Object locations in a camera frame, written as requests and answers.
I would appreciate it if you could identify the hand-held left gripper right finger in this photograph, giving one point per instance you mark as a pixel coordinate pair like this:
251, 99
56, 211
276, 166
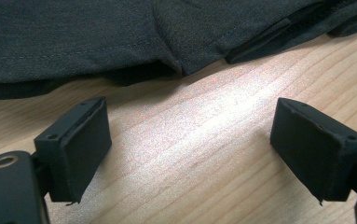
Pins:
316, 149

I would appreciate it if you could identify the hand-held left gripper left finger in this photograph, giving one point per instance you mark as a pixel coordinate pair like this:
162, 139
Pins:
76, 149

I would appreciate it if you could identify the black pleated dress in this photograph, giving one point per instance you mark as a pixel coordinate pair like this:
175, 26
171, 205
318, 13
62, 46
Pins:
104, 40

